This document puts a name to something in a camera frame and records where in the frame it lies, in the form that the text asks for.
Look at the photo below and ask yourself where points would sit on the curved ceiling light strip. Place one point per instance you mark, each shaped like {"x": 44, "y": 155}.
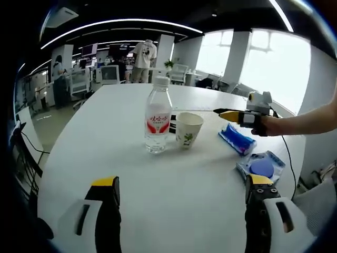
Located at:
{"x": 118, "y": 21}

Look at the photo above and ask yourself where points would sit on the white office chair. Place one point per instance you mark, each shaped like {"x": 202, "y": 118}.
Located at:
{"x": 80, "y": 84}
{"x": 110, "y": 75}
{"x": 179, "y": 73}
{"x": 316, "y": 205}

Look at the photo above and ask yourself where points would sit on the dark office chair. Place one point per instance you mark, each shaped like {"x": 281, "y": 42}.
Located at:
{"x": 208, "y": 82}

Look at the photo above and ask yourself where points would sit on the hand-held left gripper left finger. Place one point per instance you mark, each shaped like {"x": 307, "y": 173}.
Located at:
{"x": 106, "y": 226}

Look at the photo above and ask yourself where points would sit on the black equipment stand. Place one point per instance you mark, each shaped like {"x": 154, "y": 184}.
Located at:
{"x": 26, "y": 153}

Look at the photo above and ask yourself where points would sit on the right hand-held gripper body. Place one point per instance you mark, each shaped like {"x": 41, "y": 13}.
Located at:
{"x": 256, "y": 110}

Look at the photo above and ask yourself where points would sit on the potted green plant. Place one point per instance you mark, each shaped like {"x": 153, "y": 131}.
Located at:
{"x": 169, "y": 63}

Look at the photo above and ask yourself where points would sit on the printed paper cup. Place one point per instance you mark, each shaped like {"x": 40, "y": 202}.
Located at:
{"x": 188, "y": 131}

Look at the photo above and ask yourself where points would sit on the wet wipes pack blue lid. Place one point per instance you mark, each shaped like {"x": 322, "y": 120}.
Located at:
{"x": 263, "y": 167}

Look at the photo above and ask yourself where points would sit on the white table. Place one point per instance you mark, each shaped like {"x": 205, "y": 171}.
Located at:
{"x": 158, "y": 189}

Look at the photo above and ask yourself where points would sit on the small blue tissue packet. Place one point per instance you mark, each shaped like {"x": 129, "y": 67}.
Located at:
{"x": 237, "y": 139}

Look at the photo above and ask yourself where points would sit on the ceiling air conditioner unit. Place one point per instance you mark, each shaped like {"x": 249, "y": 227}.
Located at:
{"x": 61, "y": 17}

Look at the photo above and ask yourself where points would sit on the person's right hand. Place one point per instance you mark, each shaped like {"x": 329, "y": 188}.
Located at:
{"x": 269, "y": 127}

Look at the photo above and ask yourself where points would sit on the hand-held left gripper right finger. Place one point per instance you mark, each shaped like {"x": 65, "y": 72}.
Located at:
{"x": 256, "y": 226}

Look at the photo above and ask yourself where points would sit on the clear plastic water bottle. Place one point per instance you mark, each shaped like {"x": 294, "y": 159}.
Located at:
{"x": 158, "y": 118}

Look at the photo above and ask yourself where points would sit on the pink wall screen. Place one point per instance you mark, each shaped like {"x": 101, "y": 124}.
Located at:
{"x": 89, "y": 50}

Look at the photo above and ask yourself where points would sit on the straight ceiling light strip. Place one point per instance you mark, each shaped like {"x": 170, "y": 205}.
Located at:
{"x": 281, "y": 15}

